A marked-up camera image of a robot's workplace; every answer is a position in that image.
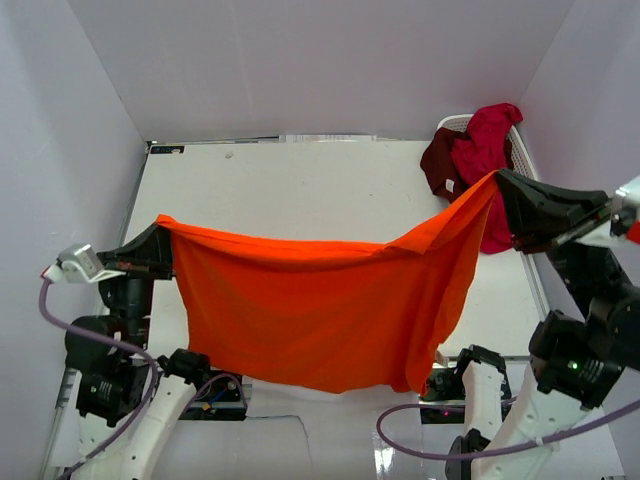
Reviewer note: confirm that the white perforated laundry basket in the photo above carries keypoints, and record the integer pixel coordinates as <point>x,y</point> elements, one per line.
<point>520,156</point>

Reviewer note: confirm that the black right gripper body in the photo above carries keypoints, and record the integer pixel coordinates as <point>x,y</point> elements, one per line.
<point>556,235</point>

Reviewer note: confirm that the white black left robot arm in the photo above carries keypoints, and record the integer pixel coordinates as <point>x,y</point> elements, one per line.
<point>127,401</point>

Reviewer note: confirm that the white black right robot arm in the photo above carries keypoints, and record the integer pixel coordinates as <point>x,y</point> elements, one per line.
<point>574,363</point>

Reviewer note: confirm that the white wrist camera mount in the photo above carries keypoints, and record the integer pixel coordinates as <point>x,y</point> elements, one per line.
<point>78,263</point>
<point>624,219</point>

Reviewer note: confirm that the maroon t shirt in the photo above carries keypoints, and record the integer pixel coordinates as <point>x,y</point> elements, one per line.
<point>437,164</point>

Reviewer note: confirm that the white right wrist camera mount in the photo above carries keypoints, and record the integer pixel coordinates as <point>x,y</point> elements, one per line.
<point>624,219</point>

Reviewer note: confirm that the printed paper sheet at wall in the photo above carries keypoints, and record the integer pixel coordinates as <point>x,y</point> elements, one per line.
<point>326,138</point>

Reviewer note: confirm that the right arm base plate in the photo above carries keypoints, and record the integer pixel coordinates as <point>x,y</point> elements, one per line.
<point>445,397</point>

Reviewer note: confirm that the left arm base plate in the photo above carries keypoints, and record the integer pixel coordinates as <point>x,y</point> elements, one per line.
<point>222,399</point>

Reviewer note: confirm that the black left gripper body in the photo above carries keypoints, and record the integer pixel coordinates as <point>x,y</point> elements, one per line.
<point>142,268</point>

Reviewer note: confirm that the pink magenta t shirt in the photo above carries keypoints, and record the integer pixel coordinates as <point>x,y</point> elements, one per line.
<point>485,148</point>

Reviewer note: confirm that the orange t shirt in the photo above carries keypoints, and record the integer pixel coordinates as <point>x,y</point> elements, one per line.
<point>330,315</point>

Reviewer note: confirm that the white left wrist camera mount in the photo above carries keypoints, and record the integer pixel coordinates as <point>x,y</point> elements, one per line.
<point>78,263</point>

